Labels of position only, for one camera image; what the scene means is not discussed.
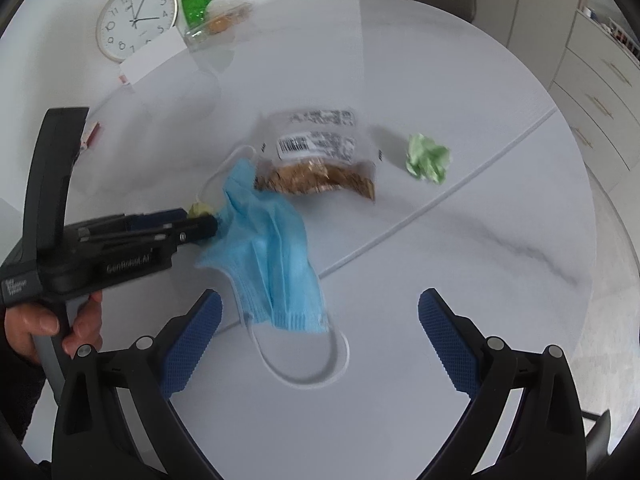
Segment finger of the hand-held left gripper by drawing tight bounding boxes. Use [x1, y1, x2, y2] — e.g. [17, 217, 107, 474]
[90, 208, 202, 231]
[77, 216, 219, 256]

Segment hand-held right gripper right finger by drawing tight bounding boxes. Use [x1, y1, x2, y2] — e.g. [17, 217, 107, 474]
[417, 287, 589, 480]

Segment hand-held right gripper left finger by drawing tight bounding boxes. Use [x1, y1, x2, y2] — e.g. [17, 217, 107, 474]
[52, 287, 226, 480]

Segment yellow-green paper scrap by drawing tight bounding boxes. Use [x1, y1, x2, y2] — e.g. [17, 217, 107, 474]
[187, 199, 221, 221]

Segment blue face mask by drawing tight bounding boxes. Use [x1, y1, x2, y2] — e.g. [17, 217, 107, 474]
[194, 144, 351, 387]

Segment person's left forearm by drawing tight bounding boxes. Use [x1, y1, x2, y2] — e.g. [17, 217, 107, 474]
[0, 347, 51, 466]

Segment person's left hand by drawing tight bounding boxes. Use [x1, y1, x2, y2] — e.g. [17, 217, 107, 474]
[4, 290, 104, 367]

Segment red and white small packet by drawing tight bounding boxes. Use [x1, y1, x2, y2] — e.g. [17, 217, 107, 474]
[79, 120, 106, 151]

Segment clear snack bag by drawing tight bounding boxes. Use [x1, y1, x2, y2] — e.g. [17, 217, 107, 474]
[254, 107, 384, 204]

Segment white card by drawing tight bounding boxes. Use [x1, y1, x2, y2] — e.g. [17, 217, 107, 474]
[120, 33, 187, 85]

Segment crumpled green paper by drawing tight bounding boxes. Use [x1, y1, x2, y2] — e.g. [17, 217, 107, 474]
[405, 133, 453, 185]

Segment clear plastic bag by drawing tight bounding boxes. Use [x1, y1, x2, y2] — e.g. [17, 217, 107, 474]
[182, 0, 254, 49]

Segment green packet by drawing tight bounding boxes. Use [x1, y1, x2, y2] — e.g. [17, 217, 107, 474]
[180, 0, 214, 29]

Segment white drawer cabinet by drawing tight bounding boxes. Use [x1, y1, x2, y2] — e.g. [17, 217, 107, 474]
[546, 0, 640, 192]

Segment white wall clock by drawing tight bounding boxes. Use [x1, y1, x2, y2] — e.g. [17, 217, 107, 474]
[96, 0, 179, 64]

